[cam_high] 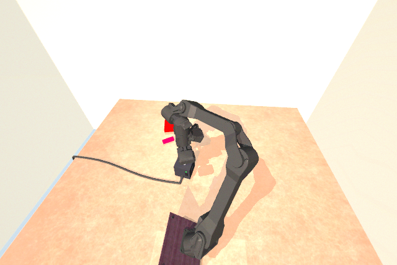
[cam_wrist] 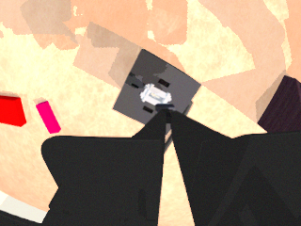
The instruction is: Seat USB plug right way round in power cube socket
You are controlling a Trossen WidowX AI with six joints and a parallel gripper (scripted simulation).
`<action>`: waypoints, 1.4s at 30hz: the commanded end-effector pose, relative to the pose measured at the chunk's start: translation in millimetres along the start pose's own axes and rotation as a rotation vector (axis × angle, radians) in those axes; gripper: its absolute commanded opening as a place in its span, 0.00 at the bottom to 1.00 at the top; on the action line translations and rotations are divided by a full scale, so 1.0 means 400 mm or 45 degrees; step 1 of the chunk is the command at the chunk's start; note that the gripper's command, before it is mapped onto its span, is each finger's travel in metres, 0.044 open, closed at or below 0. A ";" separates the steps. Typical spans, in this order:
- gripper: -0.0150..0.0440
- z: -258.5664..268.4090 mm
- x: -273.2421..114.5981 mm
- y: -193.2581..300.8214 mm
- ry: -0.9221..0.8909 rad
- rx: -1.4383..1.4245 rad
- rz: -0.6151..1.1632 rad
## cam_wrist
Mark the magenta rectangular bar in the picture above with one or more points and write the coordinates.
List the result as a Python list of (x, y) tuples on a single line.
[(48, 117)]

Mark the red flat block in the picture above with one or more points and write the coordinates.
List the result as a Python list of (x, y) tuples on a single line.
[(11, 111)]

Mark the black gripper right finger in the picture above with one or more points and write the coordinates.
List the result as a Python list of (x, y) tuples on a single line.
[(213, 166)]

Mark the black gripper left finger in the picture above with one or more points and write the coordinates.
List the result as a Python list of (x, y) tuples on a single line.
[(121, 162)]

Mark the black usb plug with grey metal tip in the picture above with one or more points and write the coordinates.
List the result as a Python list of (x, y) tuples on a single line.
[(164, 107)]

